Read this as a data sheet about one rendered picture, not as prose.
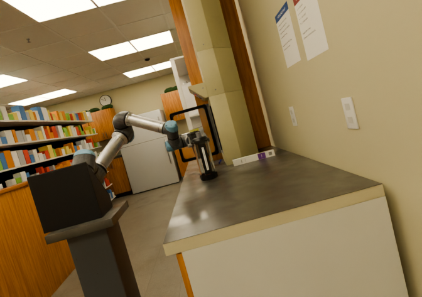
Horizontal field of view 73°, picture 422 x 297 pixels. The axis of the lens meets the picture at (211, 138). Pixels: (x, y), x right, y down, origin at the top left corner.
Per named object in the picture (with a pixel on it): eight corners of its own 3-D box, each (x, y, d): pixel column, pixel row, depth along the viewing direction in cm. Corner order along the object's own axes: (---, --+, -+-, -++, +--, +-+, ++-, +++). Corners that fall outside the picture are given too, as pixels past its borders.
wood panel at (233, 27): (270, 144, 232) (225, -29, 223) (271, 145, 229) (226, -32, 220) (211, 161, 231) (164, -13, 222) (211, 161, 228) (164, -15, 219)
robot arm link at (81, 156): (66, 165, 151) (70, 147, 161) (76, 181, 161) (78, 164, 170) (90, 161, 153) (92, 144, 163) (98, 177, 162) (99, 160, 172)
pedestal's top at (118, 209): (46, 245, 134) (44, 237, 134) (75, 221, 166) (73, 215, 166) (113, 226, 135) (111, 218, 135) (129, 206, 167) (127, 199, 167)
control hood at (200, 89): (207, 100, 220) (204, 87, 220) (208, 97, 188) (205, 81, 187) (193, 104, 220) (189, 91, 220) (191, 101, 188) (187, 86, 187)
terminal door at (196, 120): (219, 154, 222) (206, 103, 219) (182, 162, 226) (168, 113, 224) (219, 153, 223) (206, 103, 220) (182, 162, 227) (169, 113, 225)
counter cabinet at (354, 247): (278, 226, 299) (257, 144, 293) (444, 455, 95) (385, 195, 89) (216, 243, 298) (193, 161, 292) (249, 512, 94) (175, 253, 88)
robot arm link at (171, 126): (115, 103, 193) (181, 118, 178) (119, 115, 200) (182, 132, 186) (105, 113, 185) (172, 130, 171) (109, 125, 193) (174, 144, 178)
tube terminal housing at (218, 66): (254, 151, 224) (228, 53, 219) (263, 156, 192) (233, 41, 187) (223, 159, 224) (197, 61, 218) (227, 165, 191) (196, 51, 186)
